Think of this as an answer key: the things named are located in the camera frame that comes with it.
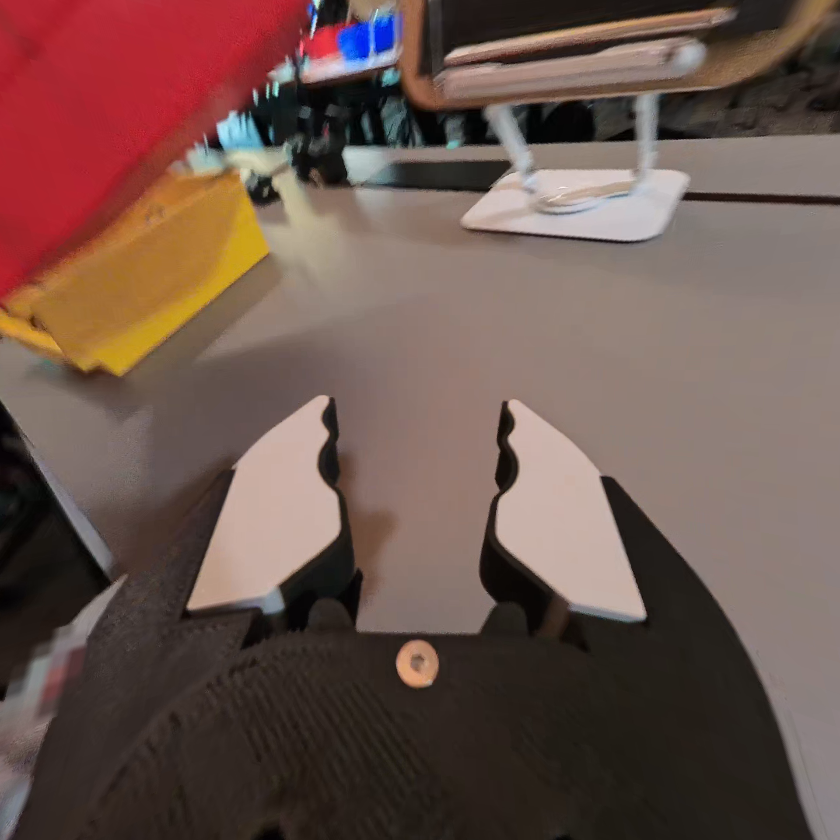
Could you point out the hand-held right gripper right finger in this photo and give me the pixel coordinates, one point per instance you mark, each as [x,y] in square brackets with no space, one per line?
[558,525]

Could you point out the yellow plastic bin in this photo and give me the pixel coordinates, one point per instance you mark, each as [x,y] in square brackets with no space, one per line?
[144,282]

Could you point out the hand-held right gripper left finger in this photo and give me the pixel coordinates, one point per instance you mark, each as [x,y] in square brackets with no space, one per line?
[275,512]

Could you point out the blue storage bin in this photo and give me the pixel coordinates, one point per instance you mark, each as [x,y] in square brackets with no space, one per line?
[364,39]

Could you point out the grey desk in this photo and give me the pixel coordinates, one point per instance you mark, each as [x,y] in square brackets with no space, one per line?
[426,295]

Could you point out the red plastic bin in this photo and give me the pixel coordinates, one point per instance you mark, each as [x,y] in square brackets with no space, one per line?
[98,98]

